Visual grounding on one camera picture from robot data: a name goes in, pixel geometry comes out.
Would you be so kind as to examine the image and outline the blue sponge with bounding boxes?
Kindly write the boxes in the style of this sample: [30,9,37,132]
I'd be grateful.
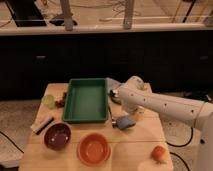
[116,116,135,130]

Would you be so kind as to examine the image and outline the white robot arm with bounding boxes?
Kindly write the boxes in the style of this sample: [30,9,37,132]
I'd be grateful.
[118,76,213,171]

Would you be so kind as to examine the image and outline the green plastic tray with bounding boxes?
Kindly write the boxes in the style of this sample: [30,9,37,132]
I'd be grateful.
[62,78,108,124]

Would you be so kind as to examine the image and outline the green plate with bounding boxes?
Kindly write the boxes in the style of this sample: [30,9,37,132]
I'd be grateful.
[109,90,121,105]

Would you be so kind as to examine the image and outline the wooden table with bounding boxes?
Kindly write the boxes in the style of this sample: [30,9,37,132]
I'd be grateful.
[18,82,174,171]

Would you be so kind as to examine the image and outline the white cloth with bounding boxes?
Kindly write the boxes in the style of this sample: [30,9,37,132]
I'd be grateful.
[106,77,121,91]

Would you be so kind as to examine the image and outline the orange fruit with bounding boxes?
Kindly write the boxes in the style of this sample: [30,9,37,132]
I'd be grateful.
[151,146,167,163]

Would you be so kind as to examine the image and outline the orange bowl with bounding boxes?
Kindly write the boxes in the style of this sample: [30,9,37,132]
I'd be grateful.
[77,133,111,167]

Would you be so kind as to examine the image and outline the dark red small objects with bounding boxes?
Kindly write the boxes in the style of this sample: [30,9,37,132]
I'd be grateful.
[55,92,67,108]

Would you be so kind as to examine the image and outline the purple bowl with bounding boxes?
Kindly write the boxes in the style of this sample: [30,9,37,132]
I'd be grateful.
[44,123,71,150]

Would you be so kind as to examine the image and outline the small green cup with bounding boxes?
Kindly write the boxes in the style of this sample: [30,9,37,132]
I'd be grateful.
[42,95,55,109]

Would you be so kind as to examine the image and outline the black floor cable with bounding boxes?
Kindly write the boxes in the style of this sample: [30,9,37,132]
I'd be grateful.
[165,125,196,148]

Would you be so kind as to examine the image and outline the white post right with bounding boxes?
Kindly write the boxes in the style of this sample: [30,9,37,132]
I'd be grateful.
[123,0,135,29]

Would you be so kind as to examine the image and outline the white post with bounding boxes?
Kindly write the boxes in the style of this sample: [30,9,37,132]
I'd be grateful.
[60,0,73,31]
[123,0,135,29]

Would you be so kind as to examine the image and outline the white post left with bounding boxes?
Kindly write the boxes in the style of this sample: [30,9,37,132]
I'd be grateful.
[60,0,73,31]

